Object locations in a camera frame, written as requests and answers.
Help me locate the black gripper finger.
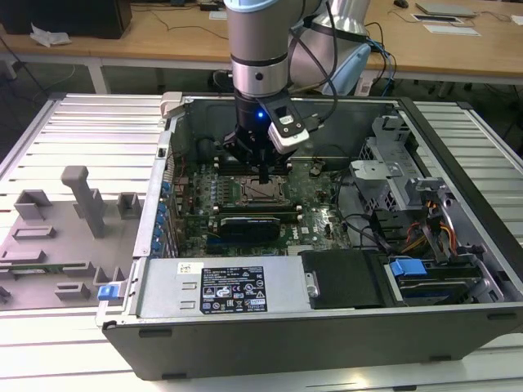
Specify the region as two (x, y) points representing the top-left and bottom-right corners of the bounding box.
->
(221, 131), (267, 185)
(264, 156), (288, 185)

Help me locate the silver square CPU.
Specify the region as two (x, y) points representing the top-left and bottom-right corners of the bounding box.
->
(251, 183), (279, 202)

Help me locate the CPU socket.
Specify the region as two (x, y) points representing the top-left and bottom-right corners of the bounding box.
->
(239, 176), (291, 207)

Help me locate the black disk bay cover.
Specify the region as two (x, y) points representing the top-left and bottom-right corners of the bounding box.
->
(297, 249), (394, 310)

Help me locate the green motherboard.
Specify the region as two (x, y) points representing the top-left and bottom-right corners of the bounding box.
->
(173, 158), (357, 259)

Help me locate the metal drive cage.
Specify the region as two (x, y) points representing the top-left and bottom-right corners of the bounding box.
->
(349, 115), (450, 214)

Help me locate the pale blue teach pendant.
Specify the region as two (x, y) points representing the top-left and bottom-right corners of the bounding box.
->
(321, 42), (371, 96)

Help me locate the wooden desk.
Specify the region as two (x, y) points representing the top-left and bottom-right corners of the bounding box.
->
(0, 0), (523, 96)

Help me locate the grey power supply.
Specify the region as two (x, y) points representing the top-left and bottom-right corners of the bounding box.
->
(136, 256), (312, 319)

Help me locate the hard disk in blue carrier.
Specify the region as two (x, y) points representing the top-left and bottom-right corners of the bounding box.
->
(387, 256), (485, 306)

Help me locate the black open PC case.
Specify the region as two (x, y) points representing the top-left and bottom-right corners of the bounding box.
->
(94, 91), (523, 381)

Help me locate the blue case latch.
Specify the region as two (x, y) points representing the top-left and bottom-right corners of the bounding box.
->
(97, 283), (128, 302)

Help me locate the white framed dark tablet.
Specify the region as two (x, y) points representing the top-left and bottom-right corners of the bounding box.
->
(411, 12), (462, 24)

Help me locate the white paper sheet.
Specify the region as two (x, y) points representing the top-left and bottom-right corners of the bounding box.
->
(422, 23), (482, 38)

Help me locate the large black box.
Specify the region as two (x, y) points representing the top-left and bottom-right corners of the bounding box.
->
(2, 0), (134, 40)

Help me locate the white crumpled paper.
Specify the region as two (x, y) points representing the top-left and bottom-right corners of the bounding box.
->
(30, 22), (73, 48)

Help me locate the grey laptop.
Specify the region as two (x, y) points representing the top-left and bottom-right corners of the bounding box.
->
(415, 2), (478, 18)

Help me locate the grey parts rack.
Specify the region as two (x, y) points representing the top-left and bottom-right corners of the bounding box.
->
(0, 165), (145, 314)

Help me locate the green RAM stick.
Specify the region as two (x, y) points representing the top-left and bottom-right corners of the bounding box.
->
(7, 265), (66, 275)

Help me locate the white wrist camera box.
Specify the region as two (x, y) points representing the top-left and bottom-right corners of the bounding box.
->
(261, 96), (319, 156)

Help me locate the black camera cable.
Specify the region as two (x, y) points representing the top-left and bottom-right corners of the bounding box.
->
(287, 0), (341, 126)

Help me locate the black cable bundle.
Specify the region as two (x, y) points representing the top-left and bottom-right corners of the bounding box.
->
(333, 169), (396, 251)

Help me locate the blue cable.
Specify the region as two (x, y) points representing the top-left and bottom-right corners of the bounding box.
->
(369, 38), (400, 83)

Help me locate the coloured wire bundle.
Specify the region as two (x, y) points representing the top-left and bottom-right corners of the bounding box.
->
(402, 191), (458, 256)

